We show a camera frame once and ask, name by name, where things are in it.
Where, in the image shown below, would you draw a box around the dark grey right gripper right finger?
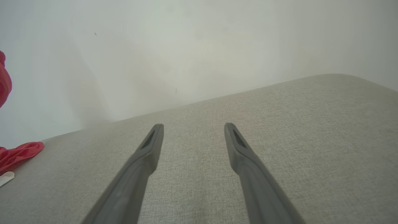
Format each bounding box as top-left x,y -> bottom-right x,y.
224,123 -> 305,224

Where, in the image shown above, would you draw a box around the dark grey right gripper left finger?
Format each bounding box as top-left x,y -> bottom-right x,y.
81,124 -> 164,224

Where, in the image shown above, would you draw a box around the red basketball jersey with numbers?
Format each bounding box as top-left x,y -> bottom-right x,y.
0,142 -> 44,188

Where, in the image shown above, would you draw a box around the red shorts with white stripes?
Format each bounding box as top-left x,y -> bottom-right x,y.
0,51 -> 12,108

